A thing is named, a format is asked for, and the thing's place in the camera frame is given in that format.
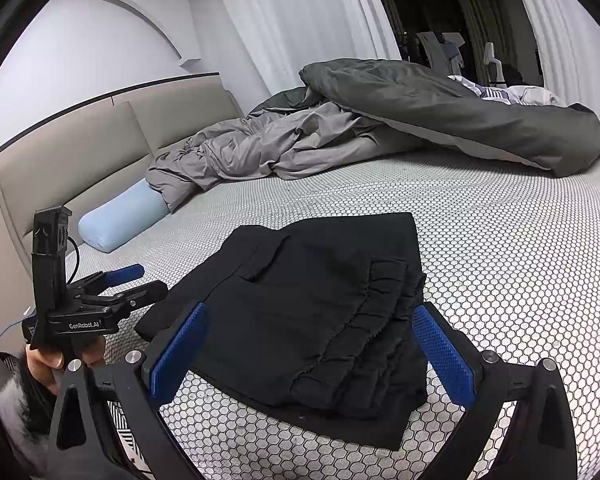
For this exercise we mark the light grey crumpled sheet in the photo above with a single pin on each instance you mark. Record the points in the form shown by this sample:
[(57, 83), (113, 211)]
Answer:
[(260, 150)]

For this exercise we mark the dark grey duvet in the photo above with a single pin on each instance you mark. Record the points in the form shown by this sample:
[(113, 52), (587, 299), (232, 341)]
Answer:
[(455, 115)]

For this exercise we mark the person's left hand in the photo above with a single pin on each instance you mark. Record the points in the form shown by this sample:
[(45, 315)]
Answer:
[(42, 365)]

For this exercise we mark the black pants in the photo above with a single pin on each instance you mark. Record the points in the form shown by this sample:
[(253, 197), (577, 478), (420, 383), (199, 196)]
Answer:
[(305, 310)]

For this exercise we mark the white curtain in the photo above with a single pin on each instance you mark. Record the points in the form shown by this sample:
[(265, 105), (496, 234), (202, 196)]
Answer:
[(565, 35), (300, 25)]

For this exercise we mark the person's left forearm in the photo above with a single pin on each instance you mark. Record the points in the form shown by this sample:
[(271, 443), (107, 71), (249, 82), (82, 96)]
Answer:
[(15, 400)]

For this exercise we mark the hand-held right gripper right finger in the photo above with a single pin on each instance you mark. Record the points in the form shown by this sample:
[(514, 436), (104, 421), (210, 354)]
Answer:
[(445, 355)]

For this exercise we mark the white grey patterned cloth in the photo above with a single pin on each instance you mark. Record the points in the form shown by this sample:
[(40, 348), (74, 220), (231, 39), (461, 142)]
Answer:
[(515, 94)]

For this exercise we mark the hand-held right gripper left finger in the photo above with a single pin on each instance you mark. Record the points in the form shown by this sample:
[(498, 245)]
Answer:
[(177, 355)]

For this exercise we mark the light blue bolster pillow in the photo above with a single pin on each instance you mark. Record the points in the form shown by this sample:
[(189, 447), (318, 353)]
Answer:
[(120, 220)]

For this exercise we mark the white patterned bed mattress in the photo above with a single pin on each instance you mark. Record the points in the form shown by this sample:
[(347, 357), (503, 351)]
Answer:
[(505, 260)]

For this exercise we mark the white chair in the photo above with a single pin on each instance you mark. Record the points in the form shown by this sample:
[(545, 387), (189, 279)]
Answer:
[(494, 62)]

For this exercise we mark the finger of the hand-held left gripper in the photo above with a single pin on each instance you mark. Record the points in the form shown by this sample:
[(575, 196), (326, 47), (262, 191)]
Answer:
[(125, 274), (145, 294)]

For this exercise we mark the beige upholstered headboard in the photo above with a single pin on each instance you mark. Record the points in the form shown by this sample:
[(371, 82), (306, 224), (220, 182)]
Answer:
[(70, 160)]

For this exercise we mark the hanging grey clothes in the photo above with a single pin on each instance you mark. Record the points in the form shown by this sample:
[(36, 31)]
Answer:
[(440, 52)]

